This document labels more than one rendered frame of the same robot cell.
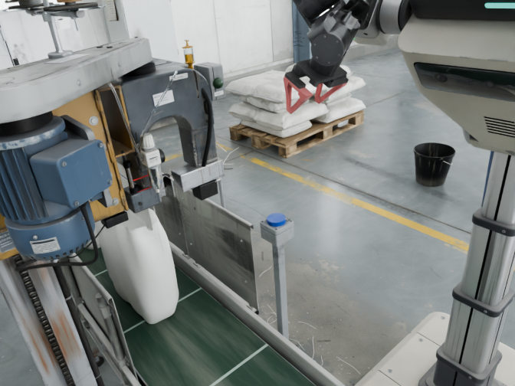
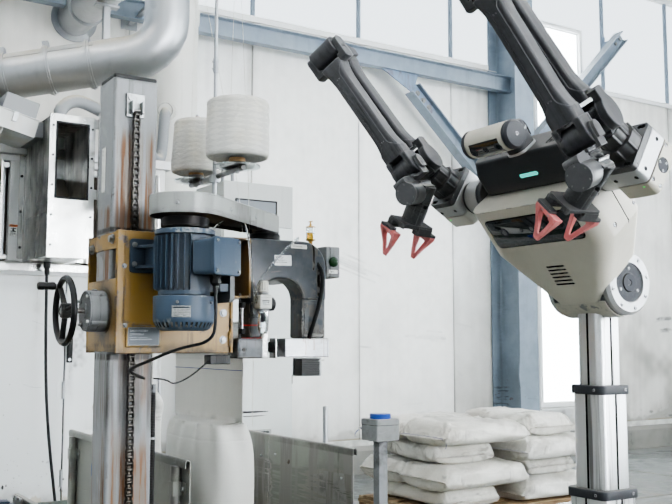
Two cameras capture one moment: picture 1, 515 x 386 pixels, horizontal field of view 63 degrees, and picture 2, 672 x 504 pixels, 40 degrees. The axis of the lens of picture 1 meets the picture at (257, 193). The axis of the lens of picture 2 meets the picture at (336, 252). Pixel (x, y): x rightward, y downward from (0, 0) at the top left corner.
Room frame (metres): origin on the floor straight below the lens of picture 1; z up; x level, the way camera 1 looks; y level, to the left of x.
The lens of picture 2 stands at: (-1.52, -0.19, 1.05)
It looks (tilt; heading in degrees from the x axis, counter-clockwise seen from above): 6 degrees up; 6
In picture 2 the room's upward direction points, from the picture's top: straight up
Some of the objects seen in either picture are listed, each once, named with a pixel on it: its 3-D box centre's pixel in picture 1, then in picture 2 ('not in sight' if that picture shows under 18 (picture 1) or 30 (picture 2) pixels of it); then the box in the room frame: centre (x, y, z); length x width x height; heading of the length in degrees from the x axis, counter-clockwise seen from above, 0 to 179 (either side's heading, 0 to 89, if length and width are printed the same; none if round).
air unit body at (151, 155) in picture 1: (152, 163); (264, 309); (0.96, 0.25, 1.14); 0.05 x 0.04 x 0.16; 128
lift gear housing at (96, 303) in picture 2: not in sight; (92, 310); (0.79, 0.67, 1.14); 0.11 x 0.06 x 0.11; 38
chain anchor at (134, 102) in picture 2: not in sight; (136, 105); (0.81, 0.57, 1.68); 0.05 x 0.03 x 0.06; 128
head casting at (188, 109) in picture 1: (148, 112); (263, 287); (1.16, 0.29, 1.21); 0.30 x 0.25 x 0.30; 38
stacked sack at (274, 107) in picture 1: (273, 98); (435, 448); (4.01, -0.23, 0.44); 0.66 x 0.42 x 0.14; 32
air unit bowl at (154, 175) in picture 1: (154, 177); (263, 322); (0.95, 0.25, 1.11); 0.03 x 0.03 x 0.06
